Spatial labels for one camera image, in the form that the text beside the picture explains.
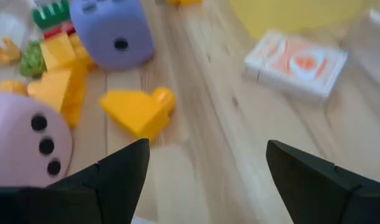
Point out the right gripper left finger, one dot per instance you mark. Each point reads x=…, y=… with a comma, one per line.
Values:
x=109, y=186

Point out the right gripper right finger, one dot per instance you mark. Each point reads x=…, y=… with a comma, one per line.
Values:
x=317, y=193

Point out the small orange toy piece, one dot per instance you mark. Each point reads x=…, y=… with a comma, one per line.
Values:
x=12, y=87
x=6, y=53

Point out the light green toy block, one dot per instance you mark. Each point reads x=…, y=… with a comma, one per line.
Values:
x=32, y=60

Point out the lavender foam die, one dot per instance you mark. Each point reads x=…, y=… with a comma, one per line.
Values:
x=109, y=25

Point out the red toy block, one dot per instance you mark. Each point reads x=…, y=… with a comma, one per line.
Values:
x=56, y=32

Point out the small yellow toy block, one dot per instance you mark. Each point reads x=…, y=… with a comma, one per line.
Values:
x=183, y=2

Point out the pink foam die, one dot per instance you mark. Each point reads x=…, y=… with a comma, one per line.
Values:
x=15, y=149

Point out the orange print card deck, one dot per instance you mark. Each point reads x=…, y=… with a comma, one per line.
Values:
x=295, y=65

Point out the yellow translucent plastic bin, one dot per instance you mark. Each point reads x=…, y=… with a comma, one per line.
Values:
x=289, y=15

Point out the dark green toy block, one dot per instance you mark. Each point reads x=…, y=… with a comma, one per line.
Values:
x=51, y=14

